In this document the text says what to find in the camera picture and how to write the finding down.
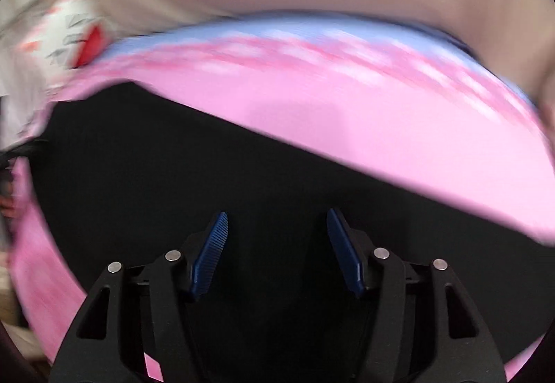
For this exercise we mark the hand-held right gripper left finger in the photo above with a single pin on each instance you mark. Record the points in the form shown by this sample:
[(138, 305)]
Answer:
[(211, 255)]

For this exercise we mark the pink floral bed sheet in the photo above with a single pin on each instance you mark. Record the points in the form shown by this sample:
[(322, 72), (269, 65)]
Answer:
[(390, 127)]

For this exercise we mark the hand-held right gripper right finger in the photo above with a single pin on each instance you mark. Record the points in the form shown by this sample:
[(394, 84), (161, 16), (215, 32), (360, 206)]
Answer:
[(344, 255)]

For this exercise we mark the white satin curtain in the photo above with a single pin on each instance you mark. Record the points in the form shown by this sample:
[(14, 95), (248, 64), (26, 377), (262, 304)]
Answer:
[(17, 105)]

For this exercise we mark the white cat face cushion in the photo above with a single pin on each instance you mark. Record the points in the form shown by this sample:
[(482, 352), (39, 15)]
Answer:
[(73, 31)]

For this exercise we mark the black pants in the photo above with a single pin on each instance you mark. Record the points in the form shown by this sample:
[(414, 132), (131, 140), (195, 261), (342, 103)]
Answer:
[(173, 157)]

